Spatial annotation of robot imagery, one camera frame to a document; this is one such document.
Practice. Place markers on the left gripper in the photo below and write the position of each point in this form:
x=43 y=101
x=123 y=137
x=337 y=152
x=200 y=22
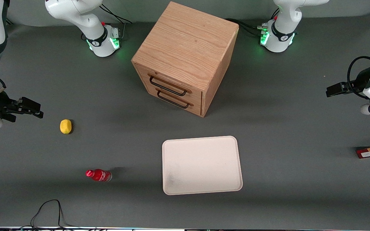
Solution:
x=359 y=82

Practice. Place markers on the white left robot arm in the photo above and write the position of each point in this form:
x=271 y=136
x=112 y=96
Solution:
x=281 y=27

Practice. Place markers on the white plastic tray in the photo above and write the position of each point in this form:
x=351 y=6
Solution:
x=198 y=166

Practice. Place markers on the yellow lemon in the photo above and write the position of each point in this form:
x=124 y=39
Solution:
x=65 y=126

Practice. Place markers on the red drink bottle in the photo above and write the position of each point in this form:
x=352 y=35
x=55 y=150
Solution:
x=100 y=175

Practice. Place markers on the wooden drawer front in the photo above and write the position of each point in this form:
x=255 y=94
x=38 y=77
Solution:
x=196 y=95
x=196 y=109

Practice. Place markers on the wooden drawer cabinet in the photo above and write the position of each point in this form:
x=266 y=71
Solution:
x=188 y=41

